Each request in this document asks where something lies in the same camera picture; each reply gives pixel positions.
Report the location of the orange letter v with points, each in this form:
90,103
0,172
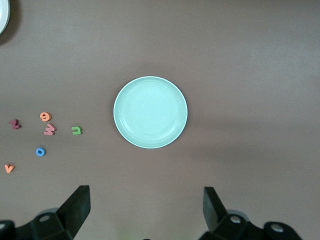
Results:
9,170

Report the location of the brown table cover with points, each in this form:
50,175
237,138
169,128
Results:
250,75

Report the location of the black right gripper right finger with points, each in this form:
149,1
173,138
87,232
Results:
225,227

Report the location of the green letter u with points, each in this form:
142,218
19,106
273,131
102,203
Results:
73,130

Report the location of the pink letter w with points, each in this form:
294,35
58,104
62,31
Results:
50,129

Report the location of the beige plate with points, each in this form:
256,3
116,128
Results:
3,15

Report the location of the green plate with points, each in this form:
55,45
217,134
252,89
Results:
150,112

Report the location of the orange letter e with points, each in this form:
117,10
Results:
48,117

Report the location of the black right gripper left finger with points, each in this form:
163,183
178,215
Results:
62,222

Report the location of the dark red letter z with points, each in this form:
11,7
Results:
15,124

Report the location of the blue letter o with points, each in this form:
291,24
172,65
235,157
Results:
36,152

